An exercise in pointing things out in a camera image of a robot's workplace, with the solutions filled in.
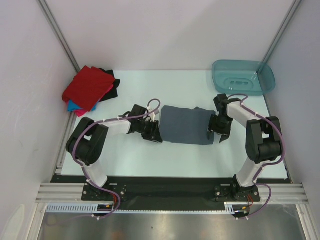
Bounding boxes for aluminium side rail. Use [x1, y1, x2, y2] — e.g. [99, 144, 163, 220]
[263, 94, 293, 182]
[53, 113, 77, 175]

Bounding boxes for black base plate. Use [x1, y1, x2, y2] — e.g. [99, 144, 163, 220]
[213, 184, 261, 203]
[81, 183, 130, 202]

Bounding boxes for pink folded t shirt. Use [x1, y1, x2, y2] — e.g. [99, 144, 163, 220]
[73, 84, 115, 118]

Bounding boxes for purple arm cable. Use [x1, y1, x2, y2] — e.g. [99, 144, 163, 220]
[228, 93, 287, 221]
[47, 98, 162, 227]

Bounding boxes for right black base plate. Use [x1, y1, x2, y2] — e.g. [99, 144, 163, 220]
[213, 184, 261, 203]

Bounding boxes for right aluminium corner post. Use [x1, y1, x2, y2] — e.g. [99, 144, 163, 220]
[262, 0, 304, 64]

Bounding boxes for left aluminium corner post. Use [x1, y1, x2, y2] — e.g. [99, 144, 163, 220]
[36, 0, 81, 73]

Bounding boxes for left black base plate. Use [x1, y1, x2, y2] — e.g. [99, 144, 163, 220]
[81, 183, 130, 202]

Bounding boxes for blue folded t shirt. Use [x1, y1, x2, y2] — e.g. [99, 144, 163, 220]
[67, 100, 98, 112]

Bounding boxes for grey blue polo shirt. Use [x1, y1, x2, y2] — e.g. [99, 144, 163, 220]
[159, 105, 216, 146]

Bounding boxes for grey cable duct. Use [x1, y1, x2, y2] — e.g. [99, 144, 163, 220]
[224, 202, 251, 214]
[46, 202, 118, 213]

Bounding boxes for red folded t shirt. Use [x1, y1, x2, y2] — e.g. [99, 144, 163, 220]
[62, 66, 116, 112]

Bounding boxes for left grey cable duct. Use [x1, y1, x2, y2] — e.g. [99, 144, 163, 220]
[46, 202, 118, 213]

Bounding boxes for teal transparent plastic bin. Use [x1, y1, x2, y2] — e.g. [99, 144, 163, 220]
[212, 60, 276, 96]

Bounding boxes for right aluminium side rail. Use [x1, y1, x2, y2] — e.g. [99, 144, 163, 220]
[263, 94, 293, 182]

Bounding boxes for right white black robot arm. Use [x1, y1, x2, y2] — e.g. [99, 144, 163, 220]
[207, 94, 286, 202]

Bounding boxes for right grey cable duct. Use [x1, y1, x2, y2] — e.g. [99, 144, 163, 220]
[224, 202, 251, 214]

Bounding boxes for black folded t shirt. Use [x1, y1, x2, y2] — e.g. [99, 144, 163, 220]
[99, 68, 121, 103]

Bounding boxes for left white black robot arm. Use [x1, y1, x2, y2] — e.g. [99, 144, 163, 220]
[66, 104, 163, 200]

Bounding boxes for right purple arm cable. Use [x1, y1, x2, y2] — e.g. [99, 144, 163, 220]
[228, 93, 287, 221]

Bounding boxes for aluminium corner post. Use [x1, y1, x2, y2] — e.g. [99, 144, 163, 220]
[262, 0, 304, 64]
[36, 0, 81, 73]

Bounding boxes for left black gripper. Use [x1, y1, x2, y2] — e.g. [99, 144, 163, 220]
[136, 119, 163, 143]

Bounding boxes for left aluminium side rail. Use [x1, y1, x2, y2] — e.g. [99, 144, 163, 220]
[53, 113, 77, 175]

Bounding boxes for aluminium front frame rail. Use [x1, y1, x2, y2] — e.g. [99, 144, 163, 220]
[35, 183, 309, 205]

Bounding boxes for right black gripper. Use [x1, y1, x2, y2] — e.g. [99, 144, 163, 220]
[207, 114, 232, 142]

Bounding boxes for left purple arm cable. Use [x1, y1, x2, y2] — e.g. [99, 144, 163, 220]
[47, 98, 162, 227]

